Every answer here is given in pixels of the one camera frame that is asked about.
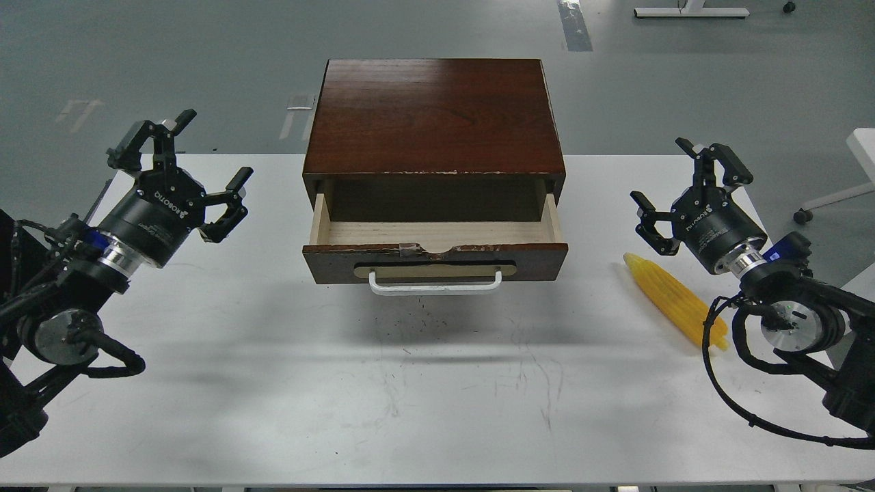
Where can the yellow corn cob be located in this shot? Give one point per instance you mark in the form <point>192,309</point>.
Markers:
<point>681,306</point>

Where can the wooden drawer with white handle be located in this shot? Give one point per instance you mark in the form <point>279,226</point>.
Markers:
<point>434,252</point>

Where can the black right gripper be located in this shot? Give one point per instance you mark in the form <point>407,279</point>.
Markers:
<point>705,217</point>

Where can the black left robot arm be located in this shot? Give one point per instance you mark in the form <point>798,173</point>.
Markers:
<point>56,280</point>

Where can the dark wooden cabinet box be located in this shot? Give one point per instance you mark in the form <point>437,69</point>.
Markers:
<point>459,139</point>

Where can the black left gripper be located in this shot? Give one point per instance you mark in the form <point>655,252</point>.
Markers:
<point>155,217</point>

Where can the white table leg base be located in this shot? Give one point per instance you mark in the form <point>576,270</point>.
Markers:
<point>691,9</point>

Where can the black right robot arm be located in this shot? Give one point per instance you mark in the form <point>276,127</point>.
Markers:
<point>786,322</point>

